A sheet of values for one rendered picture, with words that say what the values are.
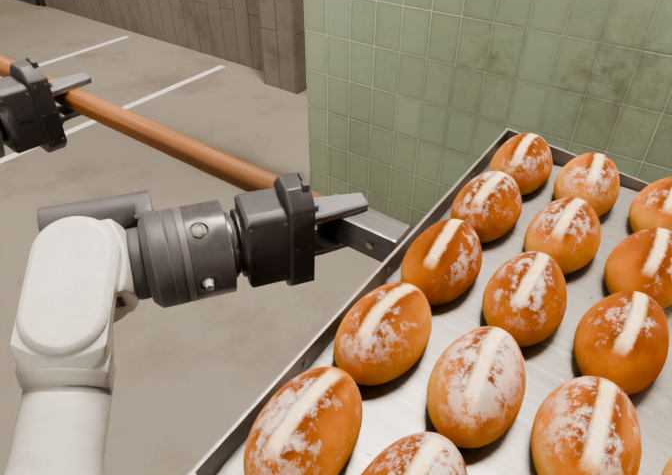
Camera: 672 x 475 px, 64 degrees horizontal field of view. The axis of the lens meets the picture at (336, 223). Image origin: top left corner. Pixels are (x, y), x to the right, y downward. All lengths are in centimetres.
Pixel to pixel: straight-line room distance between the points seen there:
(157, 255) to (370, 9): 154
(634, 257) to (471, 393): 22
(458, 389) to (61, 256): 31
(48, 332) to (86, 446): 9
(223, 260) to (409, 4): 146
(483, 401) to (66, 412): 30
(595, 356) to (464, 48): 142
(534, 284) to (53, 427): 38
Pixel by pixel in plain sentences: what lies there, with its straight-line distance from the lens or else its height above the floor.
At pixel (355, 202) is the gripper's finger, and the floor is 124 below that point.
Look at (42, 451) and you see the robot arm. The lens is 46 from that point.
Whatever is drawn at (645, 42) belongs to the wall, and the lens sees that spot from 165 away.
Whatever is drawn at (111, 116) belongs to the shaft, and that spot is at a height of 124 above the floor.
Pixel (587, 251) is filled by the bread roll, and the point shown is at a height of 122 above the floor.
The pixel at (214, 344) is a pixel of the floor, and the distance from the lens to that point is 205.
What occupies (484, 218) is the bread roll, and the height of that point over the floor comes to 123.
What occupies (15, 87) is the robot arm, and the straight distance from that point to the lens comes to 78.
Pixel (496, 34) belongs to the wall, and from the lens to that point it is 174.
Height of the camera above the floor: 154
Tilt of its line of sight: 38 degrees down
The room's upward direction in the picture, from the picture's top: straight up
